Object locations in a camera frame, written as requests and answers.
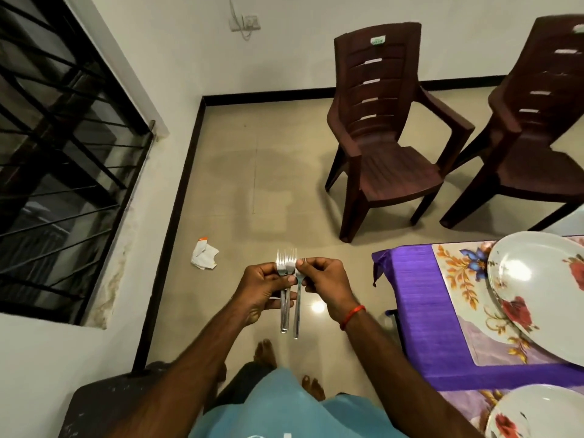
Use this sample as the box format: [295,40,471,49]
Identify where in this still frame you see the person's left hand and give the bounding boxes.
[230,262,297,327]

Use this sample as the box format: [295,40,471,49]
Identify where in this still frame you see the person's right hand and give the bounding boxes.
[294,256,361,325]

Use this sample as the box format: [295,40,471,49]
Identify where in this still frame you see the white floral plate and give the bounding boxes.
[484,384,584,438]
[486,231,584,369]

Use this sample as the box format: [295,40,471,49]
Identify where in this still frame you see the person's right forearm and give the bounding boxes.
[339,310,485,438]

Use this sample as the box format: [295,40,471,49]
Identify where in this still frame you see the person's left forearm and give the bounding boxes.
[109,310,257,438]

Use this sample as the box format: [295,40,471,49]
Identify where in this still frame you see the person's left foot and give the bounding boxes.
[252,338,279,369]

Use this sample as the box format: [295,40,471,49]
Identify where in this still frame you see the person's foot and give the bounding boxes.
[252,338,279,369]
[301,375,327,402]

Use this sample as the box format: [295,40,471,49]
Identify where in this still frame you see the person's dark trousers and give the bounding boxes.
[214,360,275,407]

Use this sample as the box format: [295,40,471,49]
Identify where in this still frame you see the purple tablecloth table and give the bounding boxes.
[372,234,584,438]

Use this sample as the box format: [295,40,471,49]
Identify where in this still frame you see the person's right foot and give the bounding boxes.
[301,375,327,402]

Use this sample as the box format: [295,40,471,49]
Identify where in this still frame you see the person's teal t-shirt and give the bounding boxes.
[187,367,407,438]

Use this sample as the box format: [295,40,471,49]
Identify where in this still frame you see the red wrist thread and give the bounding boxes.
[338,304,367,331]

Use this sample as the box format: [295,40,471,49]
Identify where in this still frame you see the crumpled white paper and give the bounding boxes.
[190,236,221,272]

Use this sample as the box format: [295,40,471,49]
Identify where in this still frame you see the brown plastic chair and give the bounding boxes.
[325,21,476,243]
[440,14,584,232]

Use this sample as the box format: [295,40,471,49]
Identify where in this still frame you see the black stool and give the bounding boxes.
[59,362,229,438]

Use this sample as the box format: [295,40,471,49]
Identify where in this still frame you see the black metal grille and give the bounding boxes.
[0,0,156,327]

